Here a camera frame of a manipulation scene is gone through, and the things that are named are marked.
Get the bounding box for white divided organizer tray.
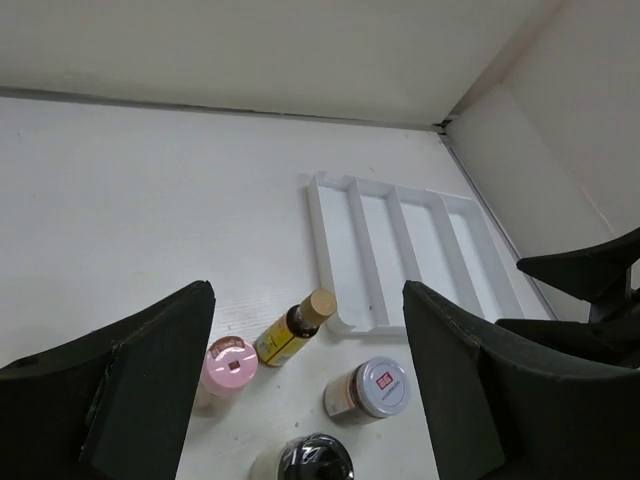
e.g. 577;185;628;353
307;172;551;338

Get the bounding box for pink lid spice jar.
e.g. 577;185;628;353
194;336;258;410

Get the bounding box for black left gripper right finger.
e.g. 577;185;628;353
403;281;639;479

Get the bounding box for white lid brown sauce jar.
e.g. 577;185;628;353
323;356;411;427

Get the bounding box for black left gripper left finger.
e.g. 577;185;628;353
1;281;215;479

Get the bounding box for yellow label bottle cork cap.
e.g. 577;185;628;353
254;288;337;368

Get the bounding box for black lid white powder jar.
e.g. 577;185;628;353
249;432;355;480

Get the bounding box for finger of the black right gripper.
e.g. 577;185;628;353
496;317;639;368
516;234;639;303

